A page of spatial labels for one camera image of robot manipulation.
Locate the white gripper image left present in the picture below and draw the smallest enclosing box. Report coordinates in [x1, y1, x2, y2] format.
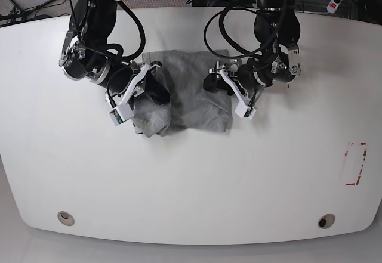
[104, 61, 170, 111]

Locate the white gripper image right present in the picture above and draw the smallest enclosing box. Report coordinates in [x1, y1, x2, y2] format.
[203, 59, 266, 107]

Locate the grey Hugging Face T-shirt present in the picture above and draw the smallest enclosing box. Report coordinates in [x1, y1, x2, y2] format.
[131, 50, 232, 138]

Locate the red tape rectangle marking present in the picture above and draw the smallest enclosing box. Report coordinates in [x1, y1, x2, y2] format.
[342, 142, 368, 186]

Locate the black tripod stand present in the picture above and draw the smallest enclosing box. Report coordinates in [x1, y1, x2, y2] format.
[1, 0, 71, 27]

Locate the wrist camera board image left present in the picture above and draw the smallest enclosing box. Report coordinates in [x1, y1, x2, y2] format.
[109, 105, 134, 126]

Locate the wrist camera board image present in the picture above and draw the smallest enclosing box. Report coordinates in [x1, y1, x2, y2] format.
[109, 105, 134, 126]
[235, 102, 257, 120]

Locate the wrist camera board image right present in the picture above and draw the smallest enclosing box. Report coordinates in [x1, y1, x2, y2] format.
[235, 102, 257, 120]

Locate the black looping arm cable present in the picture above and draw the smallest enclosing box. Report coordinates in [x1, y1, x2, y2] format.
[202, 5, 269, 61]

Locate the left table cable grommet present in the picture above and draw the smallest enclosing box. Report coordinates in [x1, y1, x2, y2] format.
[57, 211, 75, 227]

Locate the table cable grommet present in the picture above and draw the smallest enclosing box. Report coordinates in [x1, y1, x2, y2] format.
[318, 214, 335, 229]
[57, 211, 75, 227]

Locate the right table cable grommet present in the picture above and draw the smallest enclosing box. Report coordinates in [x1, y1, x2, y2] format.
[318, 214, 335, 229]

